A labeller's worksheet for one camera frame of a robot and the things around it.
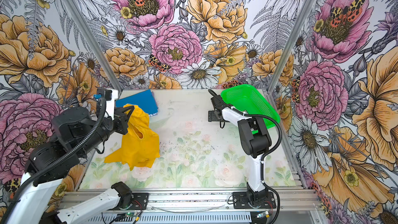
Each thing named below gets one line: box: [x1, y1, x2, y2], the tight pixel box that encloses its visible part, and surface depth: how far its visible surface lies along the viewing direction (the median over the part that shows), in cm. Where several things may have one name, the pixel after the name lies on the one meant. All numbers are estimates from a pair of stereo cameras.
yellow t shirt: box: [104, 103, 161, 171], surface depth 70 cm
